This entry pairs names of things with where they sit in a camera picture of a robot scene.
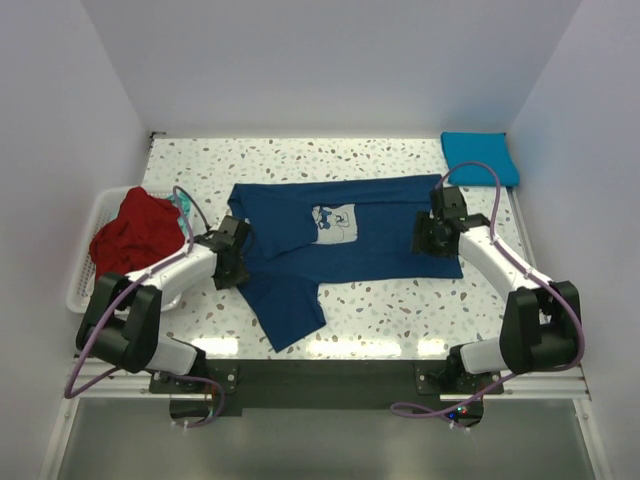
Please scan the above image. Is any mint green t shirt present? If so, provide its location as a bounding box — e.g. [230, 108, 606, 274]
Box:
[166, 193, 192, 228]

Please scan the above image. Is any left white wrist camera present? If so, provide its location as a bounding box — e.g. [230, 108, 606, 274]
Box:
[216, 216, 231, 235]

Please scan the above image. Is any dark blue t shirt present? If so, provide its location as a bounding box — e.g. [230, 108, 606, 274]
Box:
[228, 175, 462, 352]

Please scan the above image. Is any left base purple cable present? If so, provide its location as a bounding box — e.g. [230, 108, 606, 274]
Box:
[172, 374, 224, 427]

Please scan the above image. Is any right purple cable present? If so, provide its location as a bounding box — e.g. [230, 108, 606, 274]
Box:
[389, 160, 586, 419]

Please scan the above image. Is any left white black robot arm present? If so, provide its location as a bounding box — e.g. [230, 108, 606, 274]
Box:
[76, 216, 254, 392]

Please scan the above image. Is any red t shirt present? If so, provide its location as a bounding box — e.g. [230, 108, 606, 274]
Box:
[89, 187, 185, 277]

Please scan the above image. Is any folded light blue t shirt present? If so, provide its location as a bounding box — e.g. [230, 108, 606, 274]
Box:
[440, 132, 520, 187]

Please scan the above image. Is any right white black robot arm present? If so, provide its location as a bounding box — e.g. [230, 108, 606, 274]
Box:
[412, 186, 585, 393]

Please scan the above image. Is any white plastic laundry basket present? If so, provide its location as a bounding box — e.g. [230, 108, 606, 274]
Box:
[66, 186, 195, 314]

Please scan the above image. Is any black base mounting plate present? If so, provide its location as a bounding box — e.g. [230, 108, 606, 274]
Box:
[149, 359, 503, 425]

